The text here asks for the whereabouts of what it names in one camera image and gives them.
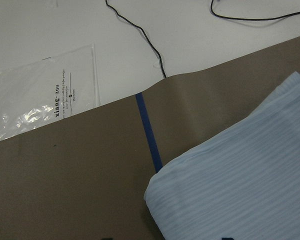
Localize light blue button-up shirt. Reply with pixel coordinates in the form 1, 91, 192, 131
144, 72, 300, 240

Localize clear plastic packaging bag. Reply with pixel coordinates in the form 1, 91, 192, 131
0, 44, 101, 141

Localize black cable on desk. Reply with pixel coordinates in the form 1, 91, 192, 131
209, 0, 300, 21

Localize black cable on white table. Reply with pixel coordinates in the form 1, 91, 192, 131
105, 0, 168, 79

